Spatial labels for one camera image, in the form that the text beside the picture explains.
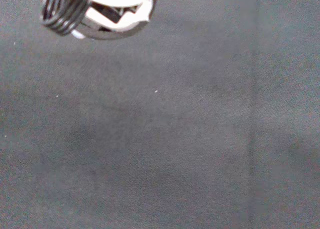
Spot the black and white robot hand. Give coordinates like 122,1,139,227
39,0,157,42

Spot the black bench cloth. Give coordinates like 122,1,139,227
0,0,320,229

